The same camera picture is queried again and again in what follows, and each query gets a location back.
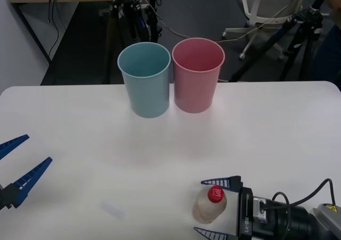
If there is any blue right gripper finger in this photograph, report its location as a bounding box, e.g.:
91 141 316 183
200 175 243 196
193 226 238 240

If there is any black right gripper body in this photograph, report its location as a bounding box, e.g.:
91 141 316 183
235 186 254 237

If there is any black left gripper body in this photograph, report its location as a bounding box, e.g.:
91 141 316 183
0 185 14 212

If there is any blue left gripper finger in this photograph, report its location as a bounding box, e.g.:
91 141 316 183
9 157 53 209
0 134 30 161

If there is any small bottle with red cap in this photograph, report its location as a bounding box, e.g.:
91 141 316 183
192 185 228 224

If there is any black jointed arm device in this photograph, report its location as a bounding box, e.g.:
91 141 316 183
145 0 164 43

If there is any pale blue plastic bin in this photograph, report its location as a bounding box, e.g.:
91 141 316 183
117 42 172 119

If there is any black tripod with blue label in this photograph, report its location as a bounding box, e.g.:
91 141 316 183
99 0 150 84

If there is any person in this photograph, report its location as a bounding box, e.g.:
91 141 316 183
310 0 341 91

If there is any white office chair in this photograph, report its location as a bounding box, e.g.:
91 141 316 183
222 0 306 61

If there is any black hanging desk cable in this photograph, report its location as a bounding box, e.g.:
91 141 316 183
47 0 60 62

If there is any thin tan cable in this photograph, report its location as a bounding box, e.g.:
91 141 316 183
140 0 307 44

